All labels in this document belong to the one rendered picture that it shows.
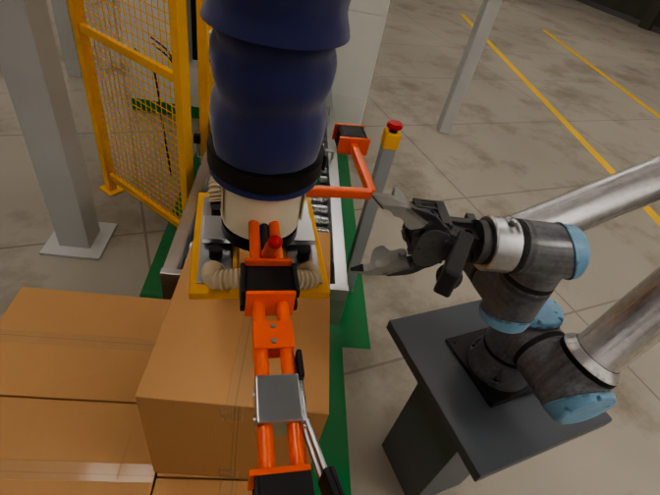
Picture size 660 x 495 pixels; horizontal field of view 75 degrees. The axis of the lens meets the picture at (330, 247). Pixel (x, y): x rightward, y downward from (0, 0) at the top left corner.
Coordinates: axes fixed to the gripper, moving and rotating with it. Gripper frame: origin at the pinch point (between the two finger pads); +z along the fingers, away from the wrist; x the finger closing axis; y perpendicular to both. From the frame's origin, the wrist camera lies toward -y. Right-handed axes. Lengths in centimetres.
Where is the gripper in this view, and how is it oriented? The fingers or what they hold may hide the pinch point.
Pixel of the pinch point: (359, 238)
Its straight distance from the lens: 64.2
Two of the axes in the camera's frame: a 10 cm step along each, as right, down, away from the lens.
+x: 1.7, -7.3, -6.6
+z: -9.8, -1.0, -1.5
